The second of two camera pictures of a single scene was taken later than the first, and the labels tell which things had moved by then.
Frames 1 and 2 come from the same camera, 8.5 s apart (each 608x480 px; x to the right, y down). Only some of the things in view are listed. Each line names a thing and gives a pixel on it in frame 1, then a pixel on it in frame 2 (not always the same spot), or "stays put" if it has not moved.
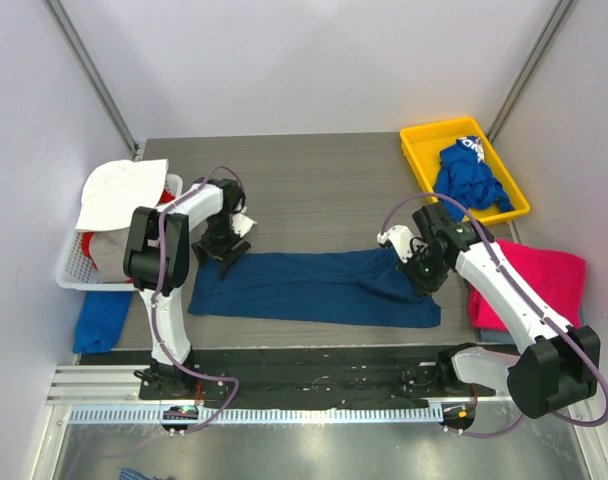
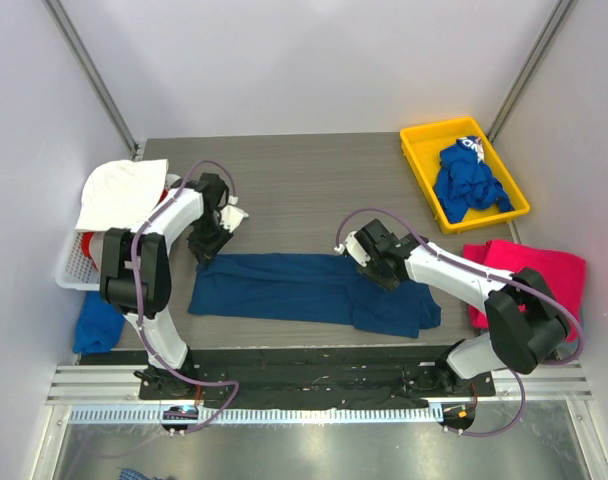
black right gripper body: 421,279 → 379,272
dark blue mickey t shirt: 349,287 stays put
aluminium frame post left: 91,72 stays put
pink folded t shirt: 558,278 stays put
